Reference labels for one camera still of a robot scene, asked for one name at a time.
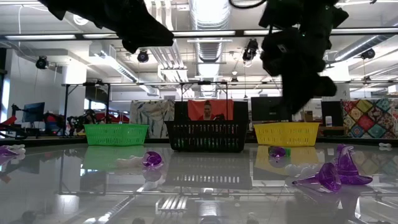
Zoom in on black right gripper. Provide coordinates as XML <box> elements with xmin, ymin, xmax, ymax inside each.
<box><xmin>261</xmin><ymin>29</ymin><xmax>338</xmax><ymax>114</ymax></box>

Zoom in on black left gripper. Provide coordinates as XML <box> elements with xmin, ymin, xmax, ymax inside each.
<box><xmin>93</xmin><ymin>0</ymin><xmax>175</xmax><ymax>54</ymax></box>

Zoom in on black computer monitor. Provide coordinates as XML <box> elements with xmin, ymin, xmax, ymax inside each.
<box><xmin>21</xmin><ymin>102</ymin><xmax>45</xmax><ymax>123</ymax></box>
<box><xmin>321</xmin><ymin>101</ymin><xmax>344</xmax><ymax>127</ymax></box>
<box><xmin>251</xmin><ymin>96</ymin><xmax>293</xmax><ymax>123</ymax></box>

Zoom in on yellow plastic basket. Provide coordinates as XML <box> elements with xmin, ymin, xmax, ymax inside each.
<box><xmin>253</xmin><ymin>122</ymin><xmax>321</xmax><ymax>147</ymax></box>

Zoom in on colourful patchwork quilt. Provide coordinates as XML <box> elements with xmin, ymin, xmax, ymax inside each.
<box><xmin>341</xmin><ymin>98</ymin><xmax>398</xmax><ymax>139</ymax></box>

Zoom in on marble patterned panel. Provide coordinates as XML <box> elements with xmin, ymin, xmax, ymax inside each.
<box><xmin>129</xmin><ymin>100</ymin><xmax>175</xmax><ymax>139</ymax></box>

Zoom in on orange cloth backdrop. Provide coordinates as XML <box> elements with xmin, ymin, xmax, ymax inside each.
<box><xmin>187</xmin><ymin>99</ymin><xmax>234</xmax><ymax>121</ymax></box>

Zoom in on black metal stand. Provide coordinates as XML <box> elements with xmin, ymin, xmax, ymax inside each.
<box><xmin>62</xmin><ymin>81</ymin><xmax>112</xmax><ymax>137</ymax></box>

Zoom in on person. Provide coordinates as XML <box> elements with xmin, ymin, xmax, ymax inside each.
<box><xmin>198</xmin><ymin>100</ymin><xmax>218</xmax><ymax>121</ymax></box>
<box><xmin>83</xmin><ymin>108</ymin><xmax>98</xmax><ymax>124</ymax></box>

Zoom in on purple and white toy pieces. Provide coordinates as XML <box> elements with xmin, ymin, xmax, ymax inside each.
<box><xmin>336</xmin><ymin>146</ymin><xmax>374</xmax><ymax>187</ymax></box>

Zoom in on black plastic basket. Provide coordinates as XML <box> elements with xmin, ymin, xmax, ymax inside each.
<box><xmin>164</xmin><ymin>119</ymin><xmax>249</xmax><ymax>153</ymax></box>

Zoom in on green plastic basket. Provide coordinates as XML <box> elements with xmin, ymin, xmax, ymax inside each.
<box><xmin>83</xmin><ymin>123</ymin><xmax>150</xmax><ymax>146</ymax></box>

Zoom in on black ceiling camera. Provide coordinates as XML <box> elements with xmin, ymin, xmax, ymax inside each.
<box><xmin>35</xmin><ymin>55</ymin><xmax>50</xmax><ymax>70</ymax></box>
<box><xmin>242</xmin><ymin>39</ymin><xmax>259</xmax><ymax>62</ymax></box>
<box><xmin>137</xmin><ymin>49</ymin><xmax>150</xmax><ymax>63</ymax></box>
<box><xmin>360</xmin><ymin>48</ymin><xmax>376</xmax><ymax>60</ymax></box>

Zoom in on black overhead frame bar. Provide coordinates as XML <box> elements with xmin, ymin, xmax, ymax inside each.
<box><xmin>0</xmin><ymin>28</ymin><xmax>398</xmax><ymax>41</ymax></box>

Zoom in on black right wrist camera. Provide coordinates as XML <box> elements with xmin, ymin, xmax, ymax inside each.
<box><xmin>258</xmin><ymin>0</ymin><xmax>301</xmax><ymax>30</ymax></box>

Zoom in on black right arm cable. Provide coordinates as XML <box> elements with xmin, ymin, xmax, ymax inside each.
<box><xmin>228</xmin><ymin>0</ymin><xmax>269</xmax><ymax>10</ymax></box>

